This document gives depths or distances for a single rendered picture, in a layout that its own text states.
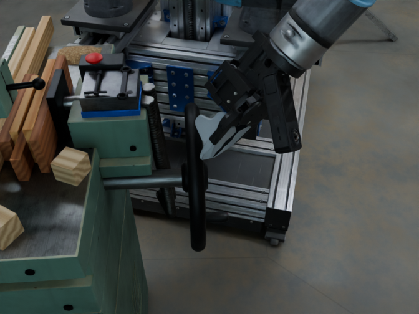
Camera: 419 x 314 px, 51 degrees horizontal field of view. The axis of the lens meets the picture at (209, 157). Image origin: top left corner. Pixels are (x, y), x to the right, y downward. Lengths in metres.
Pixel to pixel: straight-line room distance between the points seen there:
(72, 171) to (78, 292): 0.20
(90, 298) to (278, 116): 0.43
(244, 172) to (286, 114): 1.09
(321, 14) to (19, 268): 0.54
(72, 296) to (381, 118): 1.97
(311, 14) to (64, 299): 0.58
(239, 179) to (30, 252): 1.11
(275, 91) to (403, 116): 1.92
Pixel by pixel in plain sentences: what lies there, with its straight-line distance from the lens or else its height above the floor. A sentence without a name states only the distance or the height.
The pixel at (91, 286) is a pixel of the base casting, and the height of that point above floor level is 0.79.
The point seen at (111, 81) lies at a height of 1.00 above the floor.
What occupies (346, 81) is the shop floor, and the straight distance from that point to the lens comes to 2.68.
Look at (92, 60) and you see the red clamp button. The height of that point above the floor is 1.02.
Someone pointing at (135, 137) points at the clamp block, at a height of 0.92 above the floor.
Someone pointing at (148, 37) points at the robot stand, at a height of 0.73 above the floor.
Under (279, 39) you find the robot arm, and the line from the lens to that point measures 0.61.
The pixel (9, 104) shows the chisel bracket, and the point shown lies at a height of 1.01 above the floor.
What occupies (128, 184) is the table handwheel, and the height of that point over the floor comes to 0.82.
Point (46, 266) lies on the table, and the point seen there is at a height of 0.88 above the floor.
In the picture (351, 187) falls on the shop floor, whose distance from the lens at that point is 2.03.
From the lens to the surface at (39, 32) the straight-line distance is 1.12.
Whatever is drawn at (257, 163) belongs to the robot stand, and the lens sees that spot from 1.75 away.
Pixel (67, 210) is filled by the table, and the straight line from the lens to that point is 0.72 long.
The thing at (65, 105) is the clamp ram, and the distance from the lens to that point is 0.83.
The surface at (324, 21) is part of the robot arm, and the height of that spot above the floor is 1.18.
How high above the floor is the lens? 1.43
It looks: 44 degrees down
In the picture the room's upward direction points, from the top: straight up
